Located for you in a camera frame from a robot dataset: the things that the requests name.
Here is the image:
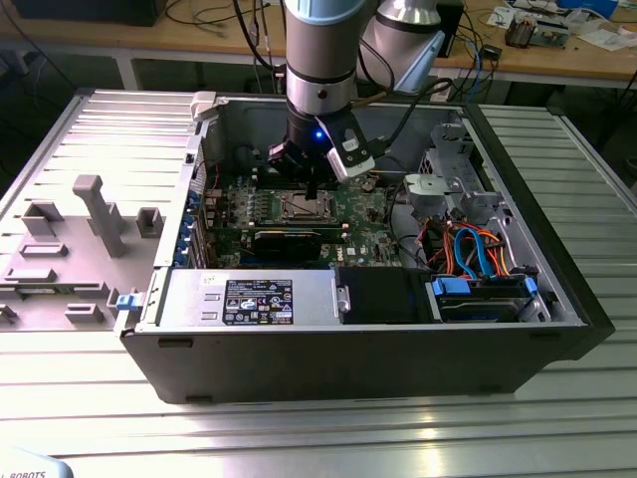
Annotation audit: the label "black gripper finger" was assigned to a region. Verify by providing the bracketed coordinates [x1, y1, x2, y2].
[313, 165, 333, 200]
[267, 141, 315, 200]

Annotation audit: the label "metal socket cover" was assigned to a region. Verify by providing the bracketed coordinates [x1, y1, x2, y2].
[284, 192, 335, 221]

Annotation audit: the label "CPU socket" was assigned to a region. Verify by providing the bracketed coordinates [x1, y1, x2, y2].
[279, 189, 340, 224]

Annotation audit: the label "copper CPU cooler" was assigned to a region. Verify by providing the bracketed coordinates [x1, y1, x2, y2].
[505, 12, 537, 50]

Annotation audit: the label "green motherboard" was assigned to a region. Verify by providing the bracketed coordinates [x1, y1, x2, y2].
[198, 171, 399, 270]

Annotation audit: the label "graphics card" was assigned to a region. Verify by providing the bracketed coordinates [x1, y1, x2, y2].
[251, 229, 324, 263]

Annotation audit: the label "grey case release latch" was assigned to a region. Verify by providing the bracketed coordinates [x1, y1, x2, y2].
[190, 91, 223, 121]

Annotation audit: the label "grey metal drive cage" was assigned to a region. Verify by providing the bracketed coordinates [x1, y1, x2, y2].
[401, 121, 505, 223]

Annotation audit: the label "grey power supply unit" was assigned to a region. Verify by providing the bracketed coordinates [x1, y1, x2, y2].
[158, 268, 339, 333]

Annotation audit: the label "wooden workbench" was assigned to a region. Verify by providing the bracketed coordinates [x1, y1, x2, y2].
[0, 0, 637, 94]

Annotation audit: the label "black PC case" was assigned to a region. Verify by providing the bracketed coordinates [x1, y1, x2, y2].
[118, 89, 616, 405]

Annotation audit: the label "hard disk blue carrier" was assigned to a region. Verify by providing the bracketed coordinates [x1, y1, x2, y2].
[430, 276, 541, 324]

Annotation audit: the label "blue plastic clip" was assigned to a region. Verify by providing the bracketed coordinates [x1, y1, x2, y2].
[113, 291, 144, 314]

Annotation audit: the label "grey parts rack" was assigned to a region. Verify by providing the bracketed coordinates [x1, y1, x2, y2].
[0, 173, 168, 334]

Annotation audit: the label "black box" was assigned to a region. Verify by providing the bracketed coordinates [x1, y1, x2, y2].
[12, 0, 160, 27]

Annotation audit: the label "grey electronic device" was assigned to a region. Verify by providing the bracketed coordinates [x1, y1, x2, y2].
[534, 18, 572, 50]

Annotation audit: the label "white paper sheets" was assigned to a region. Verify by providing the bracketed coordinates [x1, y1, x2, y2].
[576, 28, 636, 52]

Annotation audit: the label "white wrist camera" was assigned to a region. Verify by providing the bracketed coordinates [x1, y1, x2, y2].
[325, 123, 378, 184]

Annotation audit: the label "black camera cable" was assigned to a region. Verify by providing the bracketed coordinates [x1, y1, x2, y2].
[347, 77, 454, 156]

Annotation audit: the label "black wire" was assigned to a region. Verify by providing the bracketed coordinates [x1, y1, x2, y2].
[385, 181, 429, 273]

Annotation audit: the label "red wire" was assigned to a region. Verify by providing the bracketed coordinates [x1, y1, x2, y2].
[421, 221, 452, 265]

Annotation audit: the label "blue wire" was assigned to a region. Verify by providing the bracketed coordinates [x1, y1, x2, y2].
[453, 226, 494, 280]

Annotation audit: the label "orange wire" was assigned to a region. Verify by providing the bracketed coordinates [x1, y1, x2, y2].
[435, 226, 512, 278]

